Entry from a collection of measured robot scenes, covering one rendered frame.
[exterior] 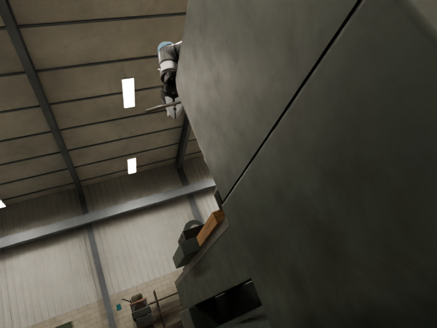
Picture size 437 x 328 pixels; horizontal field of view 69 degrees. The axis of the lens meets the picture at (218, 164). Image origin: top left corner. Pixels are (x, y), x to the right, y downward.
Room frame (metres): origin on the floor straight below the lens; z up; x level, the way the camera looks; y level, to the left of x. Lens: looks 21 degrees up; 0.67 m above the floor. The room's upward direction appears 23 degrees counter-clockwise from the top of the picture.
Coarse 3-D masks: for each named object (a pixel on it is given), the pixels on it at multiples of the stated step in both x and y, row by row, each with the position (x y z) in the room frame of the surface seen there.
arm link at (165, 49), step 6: (162, 42) 0.99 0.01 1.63; (168, 42) 1.00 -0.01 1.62; (162, 48) 0.99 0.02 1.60; (168, 48) 0.98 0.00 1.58; (162, 54) 0.99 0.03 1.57; (168, 54) 0.99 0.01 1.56; (174, 54) 0.99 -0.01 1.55; (162, 60) 0.99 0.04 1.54; (168, 60) 0.98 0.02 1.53; (174, 60) 1.00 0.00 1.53
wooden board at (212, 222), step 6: (222, 210) 0.98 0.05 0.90; (210, 216) 1.00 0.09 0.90; (216, 216) 0.97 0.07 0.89; (222, 216) 0.98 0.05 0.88; (210, 222) 1.02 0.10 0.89; (216, 222) 0.97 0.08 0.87; (204, 228) 1.11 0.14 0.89; (210, 228) 1.05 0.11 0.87; (198, 234) 1.20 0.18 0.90; (204, 234) 1.13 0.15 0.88; (210, 234) 1.10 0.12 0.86; (198, 240) 1.23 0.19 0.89; (204, 240) 1.16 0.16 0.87
